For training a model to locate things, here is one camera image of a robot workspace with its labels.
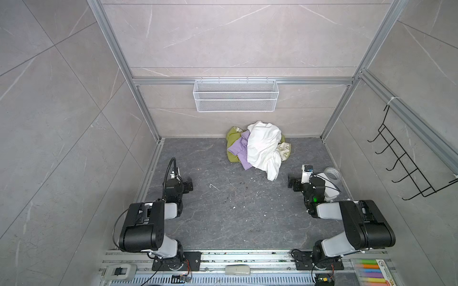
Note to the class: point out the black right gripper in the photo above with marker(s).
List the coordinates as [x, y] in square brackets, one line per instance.
[295, 183]

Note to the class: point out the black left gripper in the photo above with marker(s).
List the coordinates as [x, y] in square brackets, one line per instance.
[186, 185]

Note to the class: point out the purple cloth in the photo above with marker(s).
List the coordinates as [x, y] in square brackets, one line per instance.
[240, 149]

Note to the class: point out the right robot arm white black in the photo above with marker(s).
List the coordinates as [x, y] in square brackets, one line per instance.
[364, 226]

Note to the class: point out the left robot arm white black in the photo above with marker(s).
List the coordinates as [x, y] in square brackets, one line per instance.
[143, 229]

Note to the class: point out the cream green printed cloth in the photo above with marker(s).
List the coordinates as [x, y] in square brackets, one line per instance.
[284, 150]

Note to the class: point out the white cloth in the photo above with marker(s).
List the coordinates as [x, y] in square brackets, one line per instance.
[262, 150]

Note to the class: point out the clear tape roll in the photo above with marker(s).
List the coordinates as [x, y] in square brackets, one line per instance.
[333, 175]

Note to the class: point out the pack of coloured markers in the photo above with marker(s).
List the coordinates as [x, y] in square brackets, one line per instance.
[373, 272]

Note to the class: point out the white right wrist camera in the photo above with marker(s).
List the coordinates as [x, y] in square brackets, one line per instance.
[307, 172]

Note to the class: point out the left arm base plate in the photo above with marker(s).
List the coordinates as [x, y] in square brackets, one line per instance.
[189, 260]

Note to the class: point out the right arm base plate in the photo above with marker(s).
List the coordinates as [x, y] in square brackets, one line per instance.
[308, 261]

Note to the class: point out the white wire mesh basket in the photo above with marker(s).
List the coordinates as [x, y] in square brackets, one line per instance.
[211, 96]

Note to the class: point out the grey remote on rail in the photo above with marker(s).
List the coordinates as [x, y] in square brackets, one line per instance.
[241, 270]

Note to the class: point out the white switch box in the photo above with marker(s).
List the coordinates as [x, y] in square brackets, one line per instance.
[119, 272]

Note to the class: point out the black wire hook rack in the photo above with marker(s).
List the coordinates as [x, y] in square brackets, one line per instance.
[411, 170]

